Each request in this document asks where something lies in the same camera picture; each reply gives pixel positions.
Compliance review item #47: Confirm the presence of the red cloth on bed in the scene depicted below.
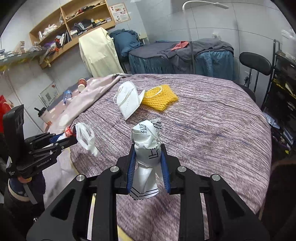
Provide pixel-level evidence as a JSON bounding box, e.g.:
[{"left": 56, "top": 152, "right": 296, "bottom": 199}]
[{"left": 171, "top": 41, "right": 189, "bottom": 51}]

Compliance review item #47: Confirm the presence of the dark sleeved left forearm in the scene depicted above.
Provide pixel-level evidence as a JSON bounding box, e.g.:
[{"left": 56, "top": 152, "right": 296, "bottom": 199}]
[{"left": 1, "top": 172, "right": 46, "bottom": 236}]

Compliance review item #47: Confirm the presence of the blue bundled bedding pile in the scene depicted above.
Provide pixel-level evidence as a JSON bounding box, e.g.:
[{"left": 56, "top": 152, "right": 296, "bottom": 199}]
[{"left": 109, "top": 29, "right": 143, "bottom": 58}]

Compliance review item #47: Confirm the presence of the cream cloth covered chair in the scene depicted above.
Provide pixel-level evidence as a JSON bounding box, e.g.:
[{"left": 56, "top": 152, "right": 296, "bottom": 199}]
[{"left": 79, "top": 27, "right": 123, "bottom": 77}]

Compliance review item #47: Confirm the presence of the pink polka dot quilt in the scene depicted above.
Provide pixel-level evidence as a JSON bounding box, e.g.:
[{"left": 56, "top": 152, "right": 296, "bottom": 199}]
[{"left": 43, "top": 73, "right": 130, "bottom": 207}]

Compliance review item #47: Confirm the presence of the small white plastic bag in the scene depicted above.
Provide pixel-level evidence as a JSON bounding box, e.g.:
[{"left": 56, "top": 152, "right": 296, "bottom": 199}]
[{"left": 75, "top": 123, "right": 98, "bottom": 157}]

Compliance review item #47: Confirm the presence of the clear blue water bottle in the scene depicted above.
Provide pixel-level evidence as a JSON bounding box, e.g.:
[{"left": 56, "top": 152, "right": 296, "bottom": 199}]
[{"left": 63, "top": 90, "right": 72, "bottom": 105}]

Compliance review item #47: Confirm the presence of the black round stool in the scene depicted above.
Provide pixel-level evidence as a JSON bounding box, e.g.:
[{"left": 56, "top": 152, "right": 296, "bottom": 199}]
[{"left": 239, "top": 52, "right": 272, "bottom": 102}]

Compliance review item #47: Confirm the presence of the purple striped bed blanket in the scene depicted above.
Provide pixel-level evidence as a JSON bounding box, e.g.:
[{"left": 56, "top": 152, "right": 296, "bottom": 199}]
[{"left": 69, "top": 73, "right": 273, "bottom": 241}]

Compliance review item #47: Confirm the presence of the wall poster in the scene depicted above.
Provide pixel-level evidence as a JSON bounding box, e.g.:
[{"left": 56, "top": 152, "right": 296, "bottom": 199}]
[{"left": 109, "top": 3, "right": 130, "bottom": 25}]

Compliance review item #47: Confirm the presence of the white face mask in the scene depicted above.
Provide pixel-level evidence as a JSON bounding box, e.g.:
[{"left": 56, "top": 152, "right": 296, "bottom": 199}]
[{"left": 113, "top": 81, "right": 145, "bottom": 121}]

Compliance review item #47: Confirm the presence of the wooden cubby wall shelf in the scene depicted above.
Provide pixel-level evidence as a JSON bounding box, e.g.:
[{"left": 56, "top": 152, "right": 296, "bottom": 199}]
[{"left": 29, "top": 1, "right": 115, "bottom": 69}]

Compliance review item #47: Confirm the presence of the white printed wrapper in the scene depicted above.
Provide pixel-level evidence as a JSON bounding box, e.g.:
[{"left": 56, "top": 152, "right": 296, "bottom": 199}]
[{"left": 129, "top": 118, "right": 162, "bottom": 200}]

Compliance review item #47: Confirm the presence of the grey blanket on bed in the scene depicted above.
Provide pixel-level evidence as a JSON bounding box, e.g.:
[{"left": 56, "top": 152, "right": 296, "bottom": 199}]
[{"left": 158, "top": 38, "right": 234, "bottom": 68}]

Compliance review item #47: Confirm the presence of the white floor lamp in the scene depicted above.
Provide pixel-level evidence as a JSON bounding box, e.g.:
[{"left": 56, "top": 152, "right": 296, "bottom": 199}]
[{"left": 181, "top": 0, "right": 230, "bottom": 75}]

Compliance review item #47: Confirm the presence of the blue skirted massage bed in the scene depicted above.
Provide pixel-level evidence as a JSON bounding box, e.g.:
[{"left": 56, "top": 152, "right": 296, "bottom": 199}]
[{"left": 128, "top": 38, "right": 235, "bottom": 80}]

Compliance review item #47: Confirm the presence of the milk tea cup black lid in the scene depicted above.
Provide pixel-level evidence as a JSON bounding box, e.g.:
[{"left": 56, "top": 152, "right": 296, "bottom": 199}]
[{"left": 34, "top": 107, "right": 52, "bottom": 126}]

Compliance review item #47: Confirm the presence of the black wire trolley rack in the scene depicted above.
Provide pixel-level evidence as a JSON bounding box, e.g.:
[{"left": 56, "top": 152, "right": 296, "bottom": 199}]
[{"left": 261, "top": 40, "right": 295, "bottom": 159}]

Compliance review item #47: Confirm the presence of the red paper cup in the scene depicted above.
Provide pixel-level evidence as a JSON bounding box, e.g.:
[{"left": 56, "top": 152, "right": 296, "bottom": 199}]
[{"left": 77, "top": 78, "right": 87, "bottom": 92}]

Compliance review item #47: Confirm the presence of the yellow foam fruit net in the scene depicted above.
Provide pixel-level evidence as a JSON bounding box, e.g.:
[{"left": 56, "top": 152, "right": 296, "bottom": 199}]
[{"left": 142, "top": 84, "right": 178, "bottom": 111}]

